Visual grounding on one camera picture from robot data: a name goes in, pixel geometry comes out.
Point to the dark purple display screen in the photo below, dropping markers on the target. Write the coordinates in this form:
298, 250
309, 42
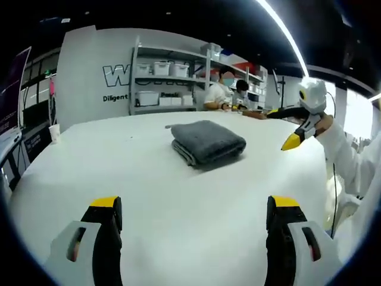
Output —
12, 89

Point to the black yellow tool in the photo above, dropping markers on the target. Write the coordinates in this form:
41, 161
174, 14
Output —
285, 112

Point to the white paper cup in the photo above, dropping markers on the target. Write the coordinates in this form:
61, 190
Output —
54, 134

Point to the grey towel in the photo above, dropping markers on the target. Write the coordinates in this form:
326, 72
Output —
208, 140

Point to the grey metal shelf rack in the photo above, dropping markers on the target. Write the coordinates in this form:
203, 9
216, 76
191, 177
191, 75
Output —
247, 74
133, 89

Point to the person's right hand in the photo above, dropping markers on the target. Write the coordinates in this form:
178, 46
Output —
325, 123

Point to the metal shelf with white bins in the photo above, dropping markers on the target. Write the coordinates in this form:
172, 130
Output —
162, 68

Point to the ceiling light strip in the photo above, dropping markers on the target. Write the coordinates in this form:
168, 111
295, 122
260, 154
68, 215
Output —
285, 32

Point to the black stand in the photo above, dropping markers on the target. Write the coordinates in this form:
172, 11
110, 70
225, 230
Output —
282, 89

